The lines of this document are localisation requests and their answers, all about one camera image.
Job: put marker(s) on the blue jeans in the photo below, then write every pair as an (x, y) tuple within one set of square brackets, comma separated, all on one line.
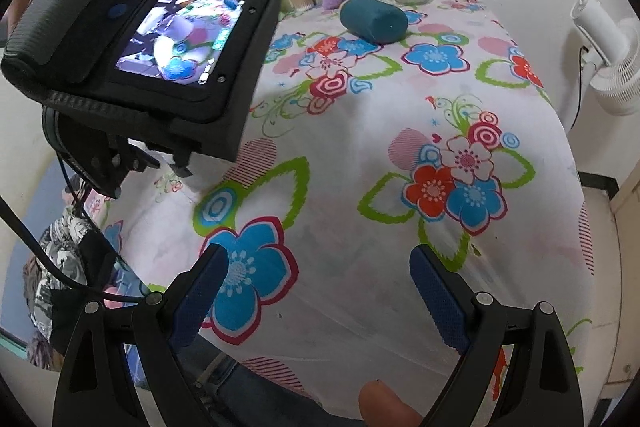
[(240, 382)]

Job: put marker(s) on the white cabinet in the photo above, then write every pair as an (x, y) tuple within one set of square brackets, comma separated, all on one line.
[(620, 282)]

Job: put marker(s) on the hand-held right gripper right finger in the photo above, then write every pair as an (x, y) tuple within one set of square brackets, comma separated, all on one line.
[(440, 302)]

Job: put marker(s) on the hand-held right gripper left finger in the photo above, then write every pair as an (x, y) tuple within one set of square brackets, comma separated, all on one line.
[(200, 302)]

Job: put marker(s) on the white desk fan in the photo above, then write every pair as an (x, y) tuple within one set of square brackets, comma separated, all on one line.
[(617, 72)]

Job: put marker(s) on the person's right hand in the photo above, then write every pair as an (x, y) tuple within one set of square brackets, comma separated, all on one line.
[(387, 407)]

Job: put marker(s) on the floral printed cloth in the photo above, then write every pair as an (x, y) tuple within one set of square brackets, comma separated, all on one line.
[(350, 132)]

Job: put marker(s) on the black white patterned clothing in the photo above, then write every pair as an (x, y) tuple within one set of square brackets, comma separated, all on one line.
[(65, 252)]

